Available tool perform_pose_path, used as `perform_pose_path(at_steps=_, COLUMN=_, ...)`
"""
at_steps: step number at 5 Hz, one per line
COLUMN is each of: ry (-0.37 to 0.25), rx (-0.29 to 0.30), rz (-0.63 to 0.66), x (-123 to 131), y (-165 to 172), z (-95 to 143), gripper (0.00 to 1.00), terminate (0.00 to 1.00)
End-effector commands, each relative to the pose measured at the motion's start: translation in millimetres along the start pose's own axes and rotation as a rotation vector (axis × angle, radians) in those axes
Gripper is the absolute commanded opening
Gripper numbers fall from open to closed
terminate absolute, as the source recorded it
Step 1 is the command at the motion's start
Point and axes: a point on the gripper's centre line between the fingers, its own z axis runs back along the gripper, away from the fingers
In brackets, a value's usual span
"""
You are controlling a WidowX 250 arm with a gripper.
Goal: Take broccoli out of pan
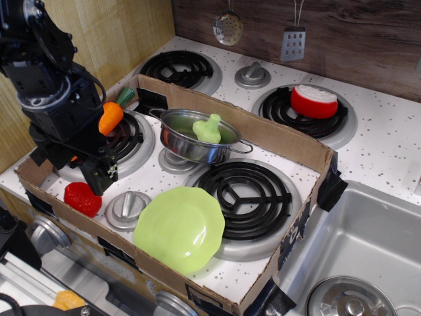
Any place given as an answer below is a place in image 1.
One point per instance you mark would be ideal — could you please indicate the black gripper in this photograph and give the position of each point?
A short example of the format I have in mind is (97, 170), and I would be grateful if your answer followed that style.
(64, 123)

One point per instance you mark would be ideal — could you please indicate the green toy broccoli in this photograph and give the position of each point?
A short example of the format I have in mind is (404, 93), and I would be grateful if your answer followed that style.
(207, 131)

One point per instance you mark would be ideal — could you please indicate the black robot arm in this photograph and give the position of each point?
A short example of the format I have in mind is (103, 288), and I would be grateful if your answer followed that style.
(33, 47)

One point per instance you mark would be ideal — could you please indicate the silver stove knob under pan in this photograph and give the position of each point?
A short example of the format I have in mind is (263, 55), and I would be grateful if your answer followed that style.
(171, 163)

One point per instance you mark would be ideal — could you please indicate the red toy strawberry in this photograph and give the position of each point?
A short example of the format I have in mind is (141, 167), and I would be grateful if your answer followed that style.
(79, 196)

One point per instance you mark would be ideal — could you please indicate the silver stove knob front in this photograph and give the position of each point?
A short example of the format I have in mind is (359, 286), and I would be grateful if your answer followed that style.
(123, 211)

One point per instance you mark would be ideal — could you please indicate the front left black burner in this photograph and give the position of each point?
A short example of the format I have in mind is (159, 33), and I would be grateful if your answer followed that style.
(133, 141)

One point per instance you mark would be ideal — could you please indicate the black burner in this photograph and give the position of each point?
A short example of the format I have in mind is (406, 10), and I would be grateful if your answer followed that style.
(258, 202)
(133, 141)
(334, 132)
(187, 69)

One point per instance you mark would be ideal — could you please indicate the orange toy carrot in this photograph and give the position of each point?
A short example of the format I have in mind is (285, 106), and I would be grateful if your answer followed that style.
(113, 111)

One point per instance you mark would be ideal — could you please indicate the silver oven knob left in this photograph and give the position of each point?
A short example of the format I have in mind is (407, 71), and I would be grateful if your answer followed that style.
(47, 236)

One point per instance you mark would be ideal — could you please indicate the silver oven knob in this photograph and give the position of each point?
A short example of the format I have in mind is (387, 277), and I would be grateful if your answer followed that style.
(168, 304)
(47, 236)

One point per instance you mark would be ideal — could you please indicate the light green plastic plate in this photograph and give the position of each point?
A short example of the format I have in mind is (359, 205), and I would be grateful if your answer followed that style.
(181, 228)

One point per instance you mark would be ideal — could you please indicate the yellow object bottom left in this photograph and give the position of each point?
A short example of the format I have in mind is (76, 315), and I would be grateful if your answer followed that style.
(67, 300)

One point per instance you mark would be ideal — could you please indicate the back left black burner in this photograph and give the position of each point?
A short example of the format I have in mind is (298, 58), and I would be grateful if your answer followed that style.
(187, 69)

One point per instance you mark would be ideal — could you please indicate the silver oven knob middle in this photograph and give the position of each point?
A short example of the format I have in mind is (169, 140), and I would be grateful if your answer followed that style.
(168, 304)

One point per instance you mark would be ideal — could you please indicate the front right black burner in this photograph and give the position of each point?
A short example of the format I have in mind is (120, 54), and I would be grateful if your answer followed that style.
(258, 202)

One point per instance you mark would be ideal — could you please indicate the silver stove knob back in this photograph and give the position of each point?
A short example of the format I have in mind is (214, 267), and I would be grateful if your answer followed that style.
(252, 77)

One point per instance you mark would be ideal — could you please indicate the back right black burner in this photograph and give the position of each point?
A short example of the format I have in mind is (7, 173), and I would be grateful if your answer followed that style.
(334, 132)

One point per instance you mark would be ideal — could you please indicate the hanging slotted steel spoon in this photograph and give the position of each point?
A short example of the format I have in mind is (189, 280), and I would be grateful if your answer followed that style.
(228, 26)

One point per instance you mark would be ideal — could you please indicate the red and white toy cheese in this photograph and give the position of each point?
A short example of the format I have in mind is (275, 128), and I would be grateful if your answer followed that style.
(313, 102)

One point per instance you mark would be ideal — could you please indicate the hanging steel spatula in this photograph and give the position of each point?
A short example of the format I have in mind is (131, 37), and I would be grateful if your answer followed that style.
(293, 44)

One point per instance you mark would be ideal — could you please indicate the steel sink basin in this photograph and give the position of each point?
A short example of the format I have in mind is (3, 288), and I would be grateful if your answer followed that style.
(368, 235)

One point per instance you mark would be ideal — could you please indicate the steel pot lid in sink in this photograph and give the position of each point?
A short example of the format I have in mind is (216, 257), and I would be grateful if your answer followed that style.
(348, 296)

